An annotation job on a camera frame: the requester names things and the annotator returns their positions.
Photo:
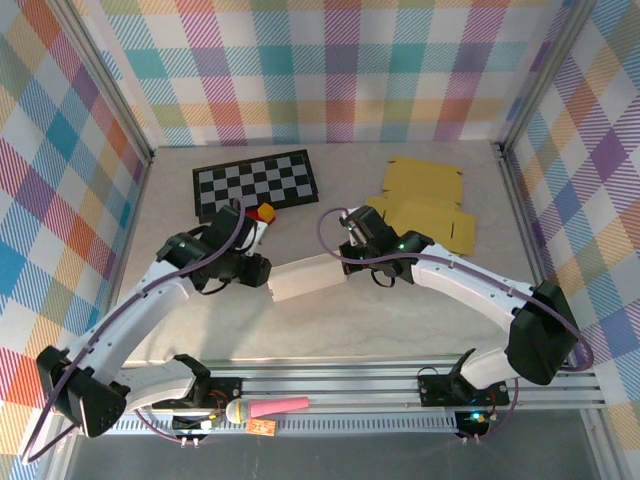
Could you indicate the black grey chessboard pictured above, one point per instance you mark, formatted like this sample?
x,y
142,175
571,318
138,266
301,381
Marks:
x,y
260,180

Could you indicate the pink toy microphone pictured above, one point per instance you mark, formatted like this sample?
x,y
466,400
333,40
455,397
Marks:
x,y
280,406

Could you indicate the small orange tag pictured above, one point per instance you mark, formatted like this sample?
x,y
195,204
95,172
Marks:
x,y
262,427

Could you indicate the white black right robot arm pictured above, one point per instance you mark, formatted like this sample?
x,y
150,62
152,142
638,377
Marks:
x,y
465,280

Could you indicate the white paper box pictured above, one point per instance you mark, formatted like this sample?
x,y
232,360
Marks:
x,y
310,277

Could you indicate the yellow toy block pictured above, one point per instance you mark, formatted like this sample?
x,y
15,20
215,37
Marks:
x,y
268,212

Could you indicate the yellow paper box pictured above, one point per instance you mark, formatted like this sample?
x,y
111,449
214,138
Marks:
x,y
430,220

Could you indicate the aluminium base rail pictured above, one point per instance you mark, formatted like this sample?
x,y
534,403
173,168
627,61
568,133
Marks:
x,y
325,387

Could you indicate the red toy block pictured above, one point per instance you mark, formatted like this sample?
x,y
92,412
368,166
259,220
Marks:
x,y
253,215

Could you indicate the aluminium table side rail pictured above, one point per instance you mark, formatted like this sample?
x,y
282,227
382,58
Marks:
x,y
132,225
520,210

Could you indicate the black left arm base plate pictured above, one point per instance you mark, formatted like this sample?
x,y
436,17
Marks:
x,y
227,390

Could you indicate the aluminium corner post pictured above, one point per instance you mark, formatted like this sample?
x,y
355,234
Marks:
x,y
102,75
544,75

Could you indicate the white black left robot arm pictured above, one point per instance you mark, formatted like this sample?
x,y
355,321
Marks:
x,y
140,310

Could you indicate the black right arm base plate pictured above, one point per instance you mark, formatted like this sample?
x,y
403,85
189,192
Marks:
x,y
435,392

